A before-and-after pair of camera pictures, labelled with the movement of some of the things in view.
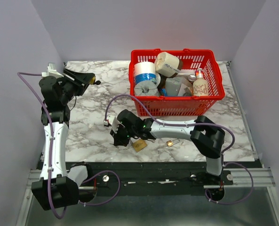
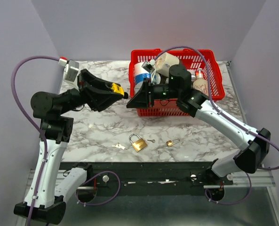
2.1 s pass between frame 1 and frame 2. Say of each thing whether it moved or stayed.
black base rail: stayed
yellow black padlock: moved
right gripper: moved
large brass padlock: stayed
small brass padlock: stayed
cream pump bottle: stayed
